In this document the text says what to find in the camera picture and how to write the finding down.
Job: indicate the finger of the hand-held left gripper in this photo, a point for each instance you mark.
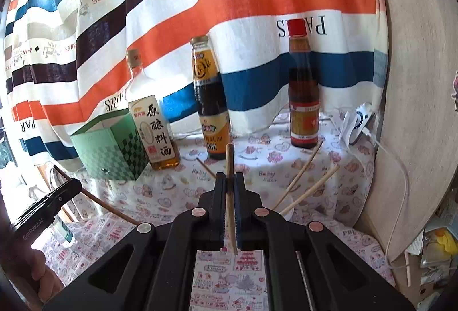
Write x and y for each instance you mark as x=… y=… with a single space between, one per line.
x=69 y=187

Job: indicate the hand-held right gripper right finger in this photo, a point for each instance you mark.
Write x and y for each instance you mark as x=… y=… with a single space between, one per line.
x=240 y=225

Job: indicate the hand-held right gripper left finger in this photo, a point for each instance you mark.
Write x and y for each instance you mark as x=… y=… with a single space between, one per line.
x=219 y=221

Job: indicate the wooden chopstick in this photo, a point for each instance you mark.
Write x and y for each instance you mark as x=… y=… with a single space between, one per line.
x=111 y=209
x=300 y=175
x=230 y=160
x=205 y=167
x=315 y=185

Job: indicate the person's left hand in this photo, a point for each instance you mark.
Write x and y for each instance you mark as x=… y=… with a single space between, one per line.
x=46 y=275

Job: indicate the green checkered box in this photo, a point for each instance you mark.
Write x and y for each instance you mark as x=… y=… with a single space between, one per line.
x=107 y=153

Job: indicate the pink printed tablecloth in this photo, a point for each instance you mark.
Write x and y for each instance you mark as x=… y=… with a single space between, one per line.
x=229 y=278

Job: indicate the bear print cloth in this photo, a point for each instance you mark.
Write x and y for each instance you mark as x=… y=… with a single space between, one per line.
x=268 y=160

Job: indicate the clear cooking wine bottle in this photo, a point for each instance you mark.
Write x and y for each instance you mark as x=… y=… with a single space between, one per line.
x=154 y=132

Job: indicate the dark sauce bottle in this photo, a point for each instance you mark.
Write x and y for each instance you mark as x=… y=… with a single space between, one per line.
x=211 y=99

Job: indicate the red-capped sauce bottle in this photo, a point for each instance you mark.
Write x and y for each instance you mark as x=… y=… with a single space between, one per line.
x=303 y=89

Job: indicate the white charger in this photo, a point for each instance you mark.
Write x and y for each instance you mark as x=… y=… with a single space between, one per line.
x=357 y=121

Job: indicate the yellow plastic item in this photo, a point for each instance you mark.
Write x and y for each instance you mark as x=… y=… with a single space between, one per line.
x=445 y=243

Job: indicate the light wooden board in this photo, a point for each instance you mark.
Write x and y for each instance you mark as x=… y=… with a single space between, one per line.
x=422 y=99

